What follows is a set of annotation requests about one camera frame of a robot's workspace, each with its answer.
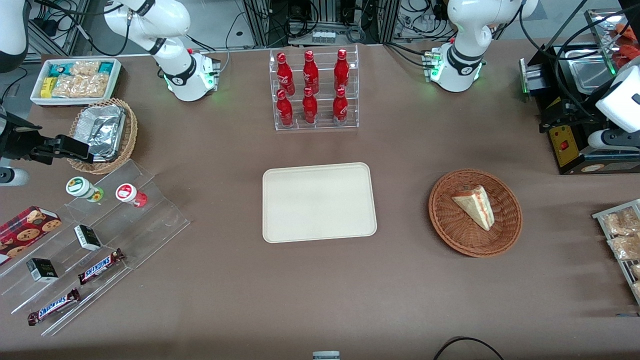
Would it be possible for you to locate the red cola bottle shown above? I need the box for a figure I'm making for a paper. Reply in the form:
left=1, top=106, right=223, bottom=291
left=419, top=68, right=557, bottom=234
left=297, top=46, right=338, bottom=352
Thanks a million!
left=332, top=87, right=349, bottom=126
left=333, top=48, right=350, bottom=94
left=302, top=87, right=319, bottom=125
left=276, top=89, right=295, bottom=128
left=302, top=50, right=320, bottom=95
left=275, top=52, right=296, bottom=96

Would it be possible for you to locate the white rectangular snack bin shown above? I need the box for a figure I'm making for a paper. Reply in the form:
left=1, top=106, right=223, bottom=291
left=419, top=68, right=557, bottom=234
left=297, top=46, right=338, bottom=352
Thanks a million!
left=30, top=57, right=123, bottom=108

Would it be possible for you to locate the small black box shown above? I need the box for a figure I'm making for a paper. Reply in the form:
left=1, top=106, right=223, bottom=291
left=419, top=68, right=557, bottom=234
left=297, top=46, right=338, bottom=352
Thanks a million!
left=73, top=224, right=103, bottom=252
left=25, top=257, right=59, bottom=284

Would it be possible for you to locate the red lid yogurt cup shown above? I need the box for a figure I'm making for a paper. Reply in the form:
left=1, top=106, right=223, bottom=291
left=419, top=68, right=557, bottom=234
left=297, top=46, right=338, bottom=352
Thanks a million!
left=115, top=183, right=149, bottom=208

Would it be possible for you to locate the beige plastic tray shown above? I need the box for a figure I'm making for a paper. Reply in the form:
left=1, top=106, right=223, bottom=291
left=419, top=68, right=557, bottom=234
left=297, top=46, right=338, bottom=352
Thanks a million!
left=262, top=162, right=378, bottom=244

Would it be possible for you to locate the small clear cracker bag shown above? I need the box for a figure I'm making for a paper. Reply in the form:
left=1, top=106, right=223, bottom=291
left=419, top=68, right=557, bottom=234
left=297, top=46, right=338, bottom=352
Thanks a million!
left=70, top=60, right=101, bottom=77

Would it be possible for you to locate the snickers chocolate bar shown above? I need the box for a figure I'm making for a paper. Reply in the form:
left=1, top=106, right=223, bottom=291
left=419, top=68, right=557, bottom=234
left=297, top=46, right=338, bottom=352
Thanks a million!
left=77, top=248, right=126, bottom=286
left=27, top=287, right=82, bottom=327

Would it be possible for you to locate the red cookie box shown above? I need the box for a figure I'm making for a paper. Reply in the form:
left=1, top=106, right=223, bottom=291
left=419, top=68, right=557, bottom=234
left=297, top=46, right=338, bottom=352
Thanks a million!
left=0, top=205, right=63, bottom=266

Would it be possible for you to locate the black cable loop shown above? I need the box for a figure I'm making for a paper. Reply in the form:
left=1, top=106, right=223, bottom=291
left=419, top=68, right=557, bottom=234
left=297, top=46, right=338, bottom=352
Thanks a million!
left=432, top=336, right=506, bottom=360

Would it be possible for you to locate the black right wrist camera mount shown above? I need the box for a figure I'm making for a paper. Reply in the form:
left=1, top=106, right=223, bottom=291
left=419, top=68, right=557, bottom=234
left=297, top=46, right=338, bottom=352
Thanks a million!
left=0, top=114, right=58, bottom=166

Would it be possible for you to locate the aluminium foil container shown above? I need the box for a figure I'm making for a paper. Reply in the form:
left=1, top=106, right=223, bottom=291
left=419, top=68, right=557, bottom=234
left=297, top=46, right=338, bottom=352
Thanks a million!
left=75, top=104, right=127, bottom=162

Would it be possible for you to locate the silver box with green light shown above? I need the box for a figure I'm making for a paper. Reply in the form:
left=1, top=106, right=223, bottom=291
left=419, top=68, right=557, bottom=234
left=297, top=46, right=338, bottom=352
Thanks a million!
left=519, top=57, right=550, bottom=98

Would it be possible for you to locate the black food warmer appliance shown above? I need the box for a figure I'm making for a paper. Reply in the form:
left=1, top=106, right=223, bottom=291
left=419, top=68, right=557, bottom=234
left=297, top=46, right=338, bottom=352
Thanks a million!
left=520, top=7, right=640, bottom=176

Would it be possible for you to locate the clear acrylic stepped display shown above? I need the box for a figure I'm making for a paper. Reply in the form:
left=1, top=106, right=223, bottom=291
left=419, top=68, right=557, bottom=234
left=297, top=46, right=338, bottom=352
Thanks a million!
left=0, top=159, right=191, bottom=337

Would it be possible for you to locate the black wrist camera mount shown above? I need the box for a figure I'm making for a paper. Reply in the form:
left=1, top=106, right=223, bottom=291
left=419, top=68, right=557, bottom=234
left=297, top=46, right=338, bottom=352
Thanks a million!
left=565, top=97, right=608, bottom=132
left=0, top=114, right=58, bottom=166

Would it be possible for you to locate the large clear cracker bag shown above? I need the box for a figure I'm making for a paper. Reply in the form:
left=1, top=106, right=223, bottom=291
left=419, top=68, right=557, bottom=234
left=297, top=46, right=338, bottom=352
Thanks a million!
left=51, top=74, right=111, bottom=99

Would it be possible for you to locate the green lid yogurt cup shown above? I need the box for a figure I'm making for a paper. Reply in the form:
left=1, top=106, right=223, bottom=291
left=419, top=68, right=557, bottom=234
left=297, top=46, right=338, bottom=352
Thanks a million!
left=65, top=176, right=105, bottom=203

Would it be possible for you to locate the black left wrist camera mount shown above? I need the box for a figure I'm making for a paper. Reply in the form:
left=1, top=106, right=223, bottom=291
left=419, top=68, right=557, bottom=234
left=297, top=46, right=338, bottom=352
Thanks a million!
left=565, top=97, right=608, bottom=132

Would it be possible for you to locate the dark brown wicker basket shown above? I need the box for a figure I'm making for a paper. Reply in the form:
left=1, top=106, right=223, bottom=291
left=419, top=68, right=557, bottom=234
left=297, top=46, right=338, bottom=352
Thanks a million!
left=428, top=169, right=523, bottom=258

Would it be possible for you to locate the light brown wicker basket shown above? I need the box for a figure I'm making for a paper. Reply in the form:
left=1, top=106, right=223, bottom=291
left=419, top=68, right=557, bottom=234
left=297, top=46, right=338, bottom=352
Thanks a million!
left=67, top=97, right=139, bottom=175

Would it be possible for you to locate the grey wire rack tray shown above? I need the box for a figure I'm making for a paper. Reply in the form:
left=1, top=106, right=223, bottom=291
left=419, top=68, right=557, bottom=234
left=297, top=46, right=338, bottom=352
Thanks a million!
left=592, top=198, right=640, bottom=306

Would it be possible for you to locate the clear acrylic bottle rack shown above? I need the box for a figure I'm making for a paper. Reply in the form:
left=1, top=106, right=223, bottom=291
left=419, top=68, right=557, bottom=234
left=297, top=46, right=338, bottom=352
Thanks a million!
left=268, top=44, right=360, bottom=132

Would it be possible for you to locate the triangular sandwich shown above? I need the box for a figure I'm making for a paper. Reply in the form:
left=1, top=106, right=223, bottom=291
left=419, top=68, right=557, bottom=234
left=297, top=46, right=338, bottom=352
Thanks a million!
left=451, top=185, right=496, bottom=232

